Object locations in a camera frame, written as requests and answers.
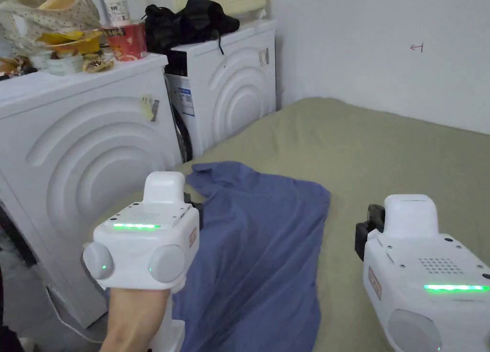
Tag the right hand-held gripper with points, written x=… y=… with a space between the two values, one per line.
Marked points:
x=428 y=252

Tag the person's left forearm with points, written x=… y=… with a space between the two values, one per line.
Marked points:
x=130 y=334

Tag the bed with pale green sheet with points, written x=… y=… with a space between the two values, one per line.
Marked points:
x=383 y=160

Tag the blue shirt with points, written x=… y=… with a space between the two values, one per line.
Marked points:
x=252 y=252

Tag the person's left hand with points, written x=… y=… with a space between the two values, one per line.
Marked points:
x=138 y=304

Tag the white washing machine with black garment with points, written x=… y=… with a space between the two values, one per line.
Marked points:
x=233 y=91

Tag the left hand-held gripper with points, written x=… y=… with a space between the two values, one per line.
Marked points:
x=141 y=244

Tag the white washing machine with clutter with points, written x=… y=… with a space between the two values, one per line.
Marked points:
x=84 y=145

